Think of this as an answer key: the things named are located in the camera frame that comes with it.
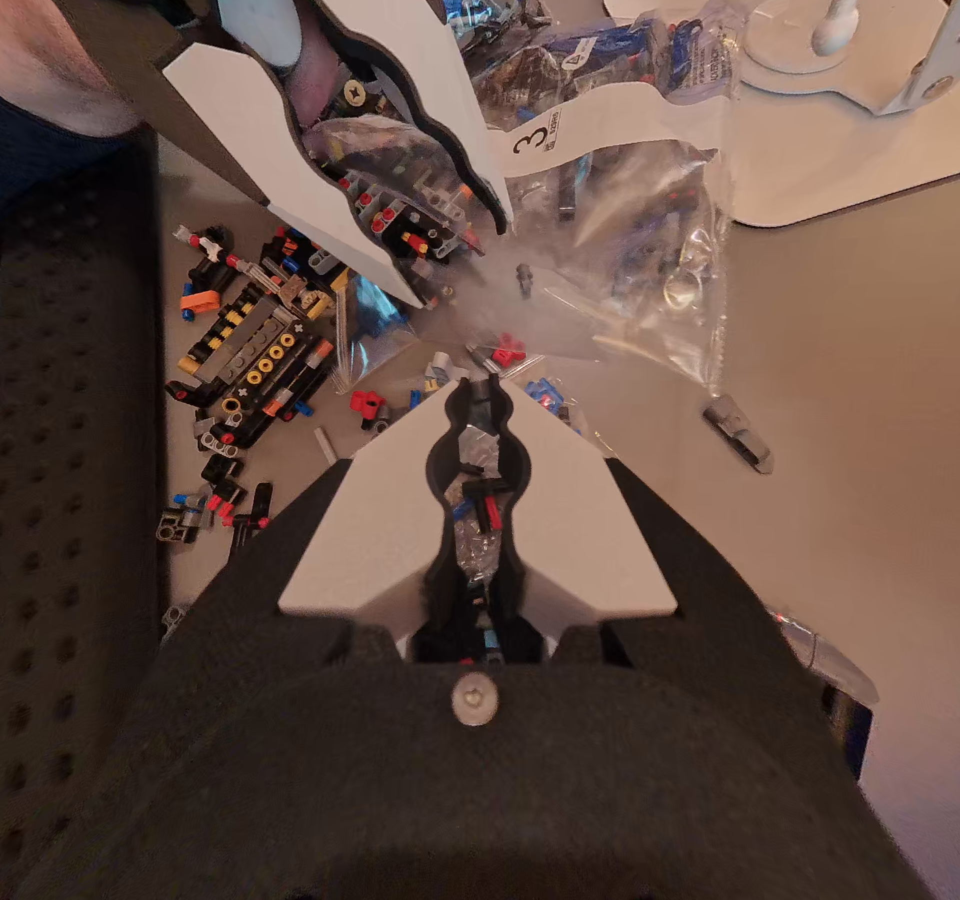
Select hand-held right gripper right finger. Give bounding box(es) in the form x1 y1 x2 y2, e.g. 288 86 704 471
489 374 679 663

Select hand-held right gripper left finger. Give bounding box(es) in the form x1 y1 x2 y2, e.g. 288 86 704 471
277 378 474 663

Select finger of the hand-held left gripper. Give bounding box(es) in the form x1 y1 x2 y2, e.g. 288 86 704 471
161 0 430 310
302 0 516 236

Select small clear zip bag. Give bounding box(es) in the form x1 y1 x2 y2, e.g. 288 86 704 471
446 356 609 601

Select large clear white-label plastic bag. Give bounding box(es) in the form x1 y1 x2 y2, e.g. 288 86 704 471
303 0 751 397

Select black lego beams red pins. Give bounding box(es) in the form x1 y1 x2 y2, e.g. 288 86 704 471
227 481 273 554

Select black red white lego subassembly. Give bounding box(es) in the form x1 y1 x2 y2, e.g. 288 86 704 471
174 225 260 293

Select scattered loose lego pieces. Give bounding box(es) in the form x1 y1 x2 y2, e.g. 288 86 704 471
153 225 466 548

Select dark grey long lego connector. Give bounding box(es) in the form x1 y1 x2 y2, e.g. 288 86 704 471
701 393 775 475

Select black yellow lego engine assembly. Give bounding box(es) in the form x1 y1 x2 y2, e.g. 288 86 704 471
165 270 339 452

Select black long lego piece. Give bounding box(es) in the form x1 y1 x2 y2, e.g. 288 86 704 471
557 156 584 223

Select person's left hand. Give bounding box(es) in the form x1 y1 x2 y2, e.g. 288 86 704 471
0 0 144 137

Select blue printed inner plastic bag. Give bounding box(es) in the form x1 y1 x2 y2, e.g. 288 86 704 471
461 0 744 128

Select grey glossy object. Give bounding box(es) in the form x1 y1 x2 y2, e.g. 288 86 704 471
772 606 880 775

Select dark perforated panel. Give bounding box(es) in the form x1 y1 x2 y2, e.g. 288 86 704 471
0 135 170 900

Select white articulated desk stand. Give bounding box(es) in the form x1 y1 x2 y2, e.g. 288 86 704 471
602 0 960 231

